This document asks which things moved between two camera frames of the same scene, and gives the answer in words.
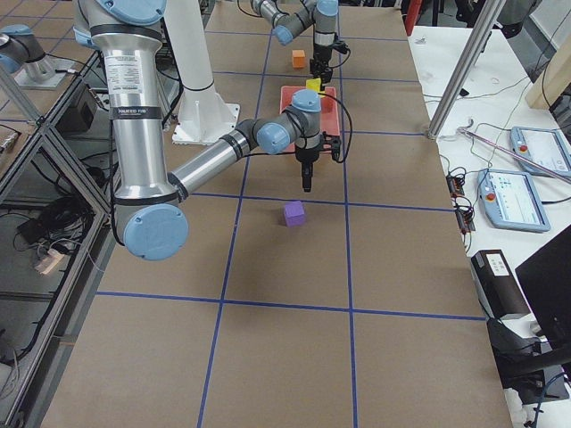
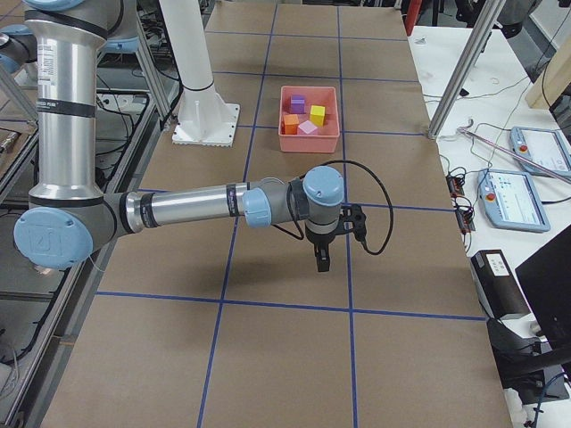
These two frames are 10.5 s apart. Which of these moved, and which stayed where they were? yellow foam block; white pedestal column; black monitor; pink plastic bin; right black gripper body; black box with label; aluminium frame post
Moved: right black gripper body; yellow foam block
Stayed: pink plastic bin; black box with label; black monitor; aluminium frame post; white pedestal column
